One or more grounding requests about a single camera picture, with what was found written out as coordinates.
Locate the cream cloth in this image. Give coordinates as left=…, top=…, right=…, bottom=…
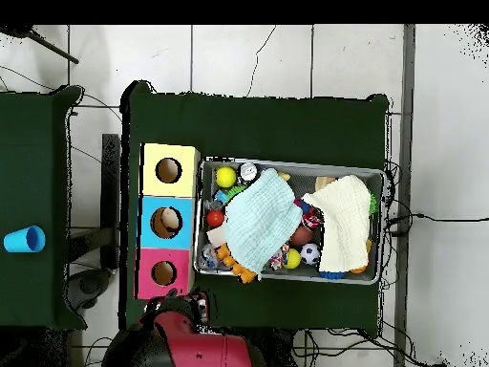
left=301, top=174, right=372, bottom=273

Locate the wooden box with three holes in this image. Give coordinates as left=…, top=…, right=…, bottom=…
left=135, top=142, right=202, bottom=301

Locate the crushed red can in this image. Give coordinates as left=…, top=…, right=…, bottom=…
left=301, top=207, right=325, bottom=231

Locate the dark green table cloth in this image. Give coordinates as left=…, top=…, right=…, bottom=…
left=0, top=85, right=87, bottom=331
left=119, top=80, right=391, bottom=337

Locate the green spiky ball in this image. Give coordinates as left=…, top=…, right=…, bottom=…
left=224, top=183, right=248, bottom=204

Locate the blue plastic cup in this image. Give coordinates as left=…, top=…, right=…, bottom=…
left=3, top=225, right=47, bottom=254

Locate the silver drink can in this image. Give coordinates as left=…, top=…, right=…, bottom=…
left=239, top=162, right=259, bottom=183

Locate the yellow ball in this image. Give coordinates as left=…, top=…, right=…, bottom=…
left=284, top=248, right=303, bottom=270
left=215, top=166, right=238, bottom=189

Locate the black cable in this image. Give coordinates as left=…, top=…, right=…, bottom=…
left=385, top=212, right=489, bottom=236

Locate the orange toy building block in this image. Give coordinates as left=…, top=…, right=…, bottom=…
left=215, top=243, right=258, bottom=285

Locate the red orange ball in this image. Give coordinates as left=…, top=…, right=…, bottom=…
left=205, top=209, right=225, bottom=229

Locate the shallow mesh bin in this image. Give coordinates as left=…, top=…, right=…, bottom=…
left=192, top=156, right=387, bottom=286

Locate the small soccer ball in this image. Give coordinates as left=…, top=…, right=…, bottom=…
left=300, top=243, right=322, bottom=267

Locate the clear plastic bottle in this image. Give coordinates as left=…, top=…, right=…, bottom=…
left=201, top=243, right=221, bottom=270

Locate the mint green cloth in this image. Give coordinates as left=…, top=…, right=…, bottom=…
left=222, top=167, right=304, bottom=280

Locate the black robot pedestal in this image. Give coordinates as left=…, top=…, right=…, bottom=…
left=253, top=328, right=299, bottom=367

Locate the black rod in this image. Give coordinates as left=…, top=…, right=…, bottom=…
left=0, top=24, right=80, bottom=65

